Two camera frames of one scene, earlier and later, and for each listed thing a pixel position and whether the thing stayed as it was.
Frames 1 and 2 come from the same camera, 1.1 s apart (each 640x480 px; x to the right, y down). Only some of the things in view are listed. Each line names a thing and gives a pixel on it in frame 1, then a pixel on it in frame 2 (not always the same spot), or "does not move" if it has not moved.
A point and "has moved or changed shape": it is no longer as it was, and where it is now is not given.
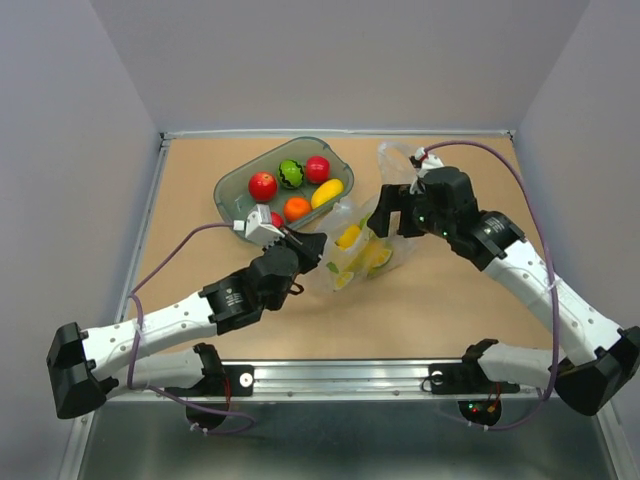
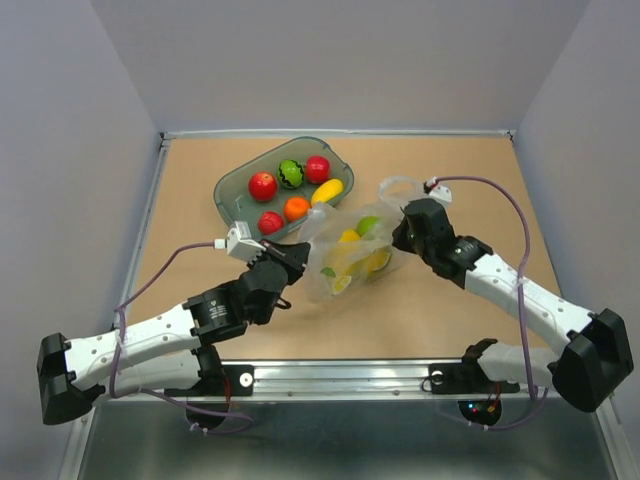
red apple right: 318,169 does not move
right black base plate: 466,378 does not move
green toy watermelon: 291,173 does not move
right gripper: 393,196 -> 401,239
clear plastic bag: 354,251 has moved or changed shape
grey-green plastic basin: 300,179 does not move
